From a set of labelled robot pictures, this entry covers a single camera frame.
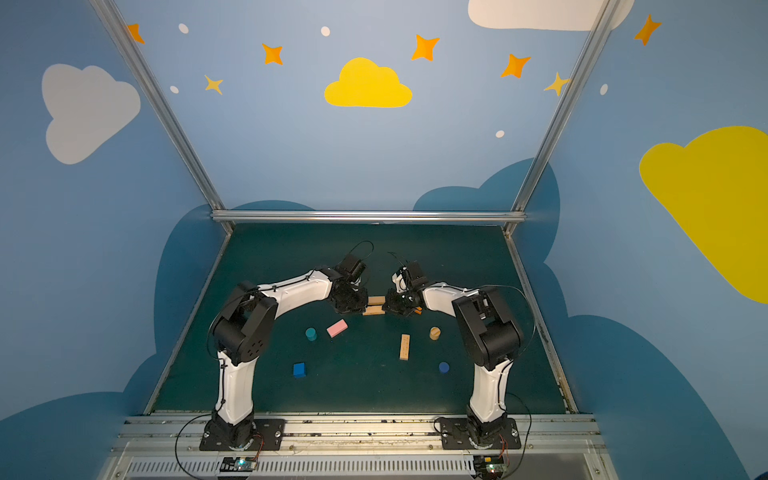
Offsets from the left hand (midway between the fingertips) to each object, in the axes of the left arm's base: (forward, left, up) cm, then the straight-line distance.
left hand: (371, 309), depth 95 cm
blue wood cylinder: (-18, -22, -1) cm, 28 cm away
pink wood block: (-6, +11, -2) cm, 12 cm away
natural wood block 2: (-12, -11, -1) cm, 16 cm away
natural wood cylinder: (-8, -20, 0) cm, 22 cm away
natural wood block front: (0, -1, -1) cm, 1 cm away
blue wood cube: (-20, +19, 0) cm, 28 cm away
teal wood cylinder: (-9, +18, -1) cm, 20 cm away
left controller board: (-41, +30, -2) cm, 51 cm away
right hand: (+2, -4, 0) cm, 5 cm away
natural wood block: (+4, -2, 0) cm, 4 cm away
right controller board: (-41, -31, -3) cm, 51 cm away
